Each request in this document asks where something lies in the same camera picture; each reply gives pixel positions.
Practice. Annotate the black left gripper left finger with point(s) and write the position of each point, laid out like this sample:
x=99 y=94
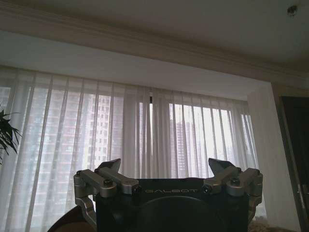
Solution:
x=106 y=178

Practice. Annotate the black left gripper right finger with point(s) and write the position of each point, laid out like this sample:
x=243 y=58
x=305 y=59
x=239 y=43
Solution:
x=224 y=176

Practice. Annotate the white sheer curtain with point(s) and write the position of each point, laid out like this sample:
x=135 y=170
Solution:
x=135 y=135

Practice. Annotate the dark brown rounded object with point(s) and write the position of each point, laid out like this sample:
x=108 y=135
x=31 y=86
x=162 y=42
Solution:
x=70 y=220

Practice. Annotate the dark wooden door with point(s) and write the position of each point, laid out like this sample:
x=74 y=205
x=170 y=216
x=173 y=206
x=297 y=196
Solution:
x=295 y=149

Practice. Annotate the green potted plant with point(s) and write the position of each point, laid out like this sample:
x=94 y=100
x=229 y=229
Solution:
x=7 y=133

